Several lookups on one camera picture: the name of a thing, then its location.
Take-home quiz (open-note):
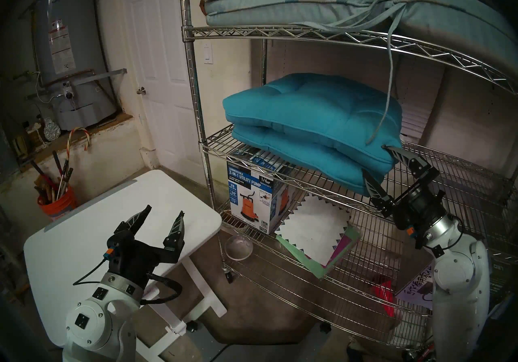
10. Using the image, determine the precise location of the striped candy cane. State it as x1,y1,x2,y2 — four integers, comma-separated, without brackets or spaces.
66,127,91,159

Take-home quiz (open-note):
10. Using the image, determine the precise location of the blue utility pump box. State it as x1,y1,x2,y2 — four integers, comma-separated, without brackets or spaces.
227,149,302,236

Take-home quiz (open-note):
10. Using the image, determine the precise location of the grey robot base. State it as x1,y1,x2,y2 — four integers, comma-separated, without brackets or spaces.
184,320,352,362

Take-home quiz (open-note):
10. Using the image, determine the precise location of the light blue cushion with ties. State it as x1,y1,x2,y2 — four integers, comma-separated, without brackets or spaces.
204,0,518,146

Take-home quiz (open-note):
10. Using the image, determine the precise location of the orange plastic bucket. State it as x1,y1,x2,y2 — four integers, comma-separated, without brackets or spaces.
37,185,77,220

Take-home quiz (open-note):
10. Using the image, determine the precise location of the chrome wire shelf rack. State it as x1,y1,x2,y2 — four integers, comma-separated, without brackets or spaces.
178,0,518,349

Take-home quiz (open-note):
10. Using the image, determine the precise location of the white zigzag paper stack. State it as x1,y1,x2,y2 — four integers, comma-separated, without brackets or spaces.
275,224,363,279

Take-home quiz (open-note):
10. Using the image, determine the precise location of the teal tufted seat cushion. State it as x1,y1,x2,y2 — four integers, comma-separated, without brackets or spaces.
223,73,404,165
231,124,385,198

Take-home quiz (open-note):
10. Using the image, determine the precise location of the clear glass bowl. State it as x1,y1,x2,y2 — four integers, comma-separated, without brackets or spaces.
225,234,254,261

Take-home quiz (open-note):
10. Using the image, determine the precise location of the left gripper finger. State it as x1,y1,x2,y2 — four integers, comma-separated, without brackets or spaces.
163,211,185,251
115,205,151,239

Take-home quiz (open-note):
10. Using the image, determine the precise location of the white panel door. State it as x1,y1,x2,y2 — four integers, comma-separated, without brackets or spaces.
121,0,207,186

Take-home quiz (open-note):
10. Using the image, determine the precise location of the white folding table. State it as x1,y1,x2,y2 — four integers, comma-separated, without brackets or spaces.
23,169,228,362

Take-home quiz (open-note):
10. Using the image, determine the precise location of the crumpled silver foil piece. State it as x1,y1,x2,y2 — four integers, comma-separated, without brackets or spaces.
42,118,61,141

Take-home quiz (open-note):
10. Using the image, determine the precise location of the pink paper sheet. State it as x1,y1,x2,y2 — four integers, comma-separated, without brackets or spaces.
327,226,357,265

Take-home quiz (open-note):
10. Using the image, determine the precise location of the grey water heater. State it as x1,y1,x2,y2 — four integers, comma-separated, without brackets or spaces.
32,0,122,131

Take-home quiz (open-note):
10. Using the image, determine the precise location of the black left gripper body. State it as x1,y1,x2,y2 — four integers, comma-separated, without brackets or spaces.
103,230,180,288

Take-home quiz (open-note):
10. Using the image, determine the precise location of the dark handled screwdriver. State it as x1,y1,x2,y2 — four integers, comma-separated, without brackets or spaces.
60,159,74,200

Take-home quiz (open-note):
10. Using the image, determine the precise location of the LED lamp box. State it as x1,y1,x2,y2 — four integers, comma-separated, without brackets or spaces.
395,260,435,311

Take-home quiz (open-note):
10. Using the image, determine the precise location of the white zigzag edged paper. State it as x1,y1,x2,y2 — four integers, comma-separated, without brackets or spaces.
277,194,352,266

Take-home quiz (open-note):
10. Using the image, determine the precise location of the metal heater strap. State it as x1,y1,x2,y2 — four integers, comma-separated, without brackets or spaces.
71,68,128,87

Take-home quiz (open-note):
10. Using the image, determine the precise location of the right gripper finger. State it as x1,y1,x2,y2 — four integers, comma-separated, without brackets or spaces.
363,171,395,217
382,147,440,182

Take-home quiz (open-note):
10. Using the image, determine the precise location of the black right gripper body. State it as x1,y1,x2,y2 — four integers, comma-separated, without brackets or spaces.
393,173,448,231

